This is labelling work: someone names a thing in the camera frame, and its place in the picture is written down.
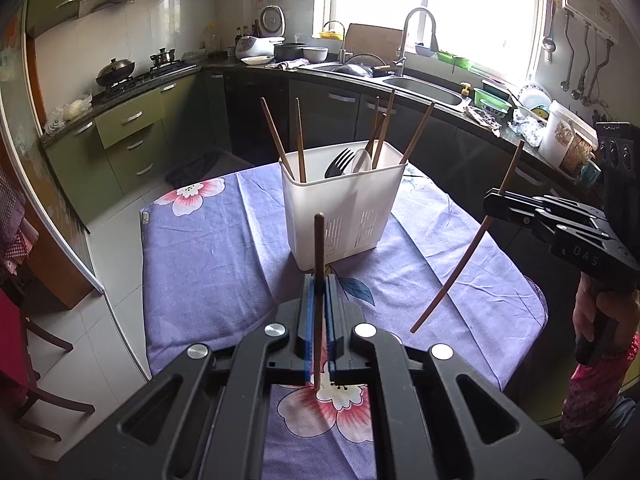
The plastic cereal container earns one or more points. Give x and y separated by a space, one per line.
567 142

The white plastic utensil holder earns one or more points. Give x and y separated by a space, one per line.
356 207

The black wok with lid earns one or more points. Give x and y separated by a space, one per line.
115 72

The small steel pot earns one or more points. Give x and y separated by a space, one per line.
163 57

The white rice cooker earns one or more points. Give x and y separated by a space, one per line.
270 32

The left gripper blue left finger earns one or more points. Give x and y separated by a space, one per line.
304 329

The dark lower cabinet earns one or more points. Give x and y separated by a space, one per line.
461 157

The wooden cutting board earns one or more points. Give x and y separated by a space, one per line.
381 41

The hanging steel ladle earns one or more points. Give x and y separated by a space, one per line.
548 43

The black plastic fork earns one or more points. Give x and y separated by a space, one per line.
339 163

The stainless kitchen sink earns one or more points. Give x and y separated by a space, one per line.
425 89

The green lower cabinet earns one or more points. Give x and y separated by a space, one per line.
144 137

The white bowl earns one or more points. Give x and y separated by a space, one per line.
315 55

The white plastic spoon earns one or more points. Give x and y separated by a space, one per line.
362 162

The red wooden chair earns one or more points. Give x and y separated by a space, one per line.
19 379

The gas stove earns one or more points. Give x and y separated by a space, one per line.
132 82

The black cooking pot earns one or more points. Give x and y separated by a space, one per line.
288 51

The green plastic basket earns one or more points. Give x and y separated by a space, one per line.
491 104

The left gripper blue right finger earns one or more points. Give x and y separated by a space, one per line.
335 335

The chrome kitchen faucet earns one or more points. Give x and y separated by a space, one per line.
415 34

